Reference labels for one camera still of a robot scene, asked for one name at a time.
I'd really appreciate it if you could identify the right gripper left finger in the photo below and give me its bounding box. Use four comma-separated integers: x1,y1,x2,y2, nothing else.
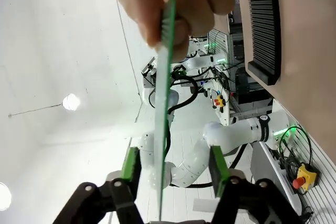
52,146,145,224

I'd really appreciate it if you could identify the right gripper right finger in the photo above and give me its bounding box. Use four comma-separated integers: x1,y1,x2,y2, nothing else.
208,145,303,224

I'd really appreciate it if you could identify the green PCB board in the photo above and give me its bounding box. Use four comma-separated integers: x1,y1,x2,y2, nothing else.
153,0,178,222

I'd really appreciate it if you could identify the person's right hand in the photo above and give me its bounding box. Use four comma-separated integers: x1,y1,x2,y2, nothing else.
101,0,236,49

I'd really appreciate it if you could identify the large yellow emergency stop box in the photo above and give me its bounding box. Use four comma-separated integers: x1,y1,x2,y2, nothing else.
292,164,320,191

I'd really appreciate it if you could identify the small yellow emergency stop box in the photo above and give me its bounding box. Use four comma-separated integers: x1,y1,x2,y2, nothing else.
213,94,227,110

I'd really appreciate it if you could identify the long black ribbed tray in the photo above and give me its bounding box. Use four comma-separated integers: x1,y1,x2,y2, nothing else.
246,0,282,86

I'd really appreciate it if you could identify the black cable bundle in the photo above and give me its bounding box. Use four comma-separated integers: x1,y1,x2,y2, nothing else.
274,126,314,174

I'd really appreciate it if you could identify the white grooved base plate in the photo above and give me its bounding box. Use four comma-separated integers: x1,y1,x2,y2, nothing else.
258,123,336,224

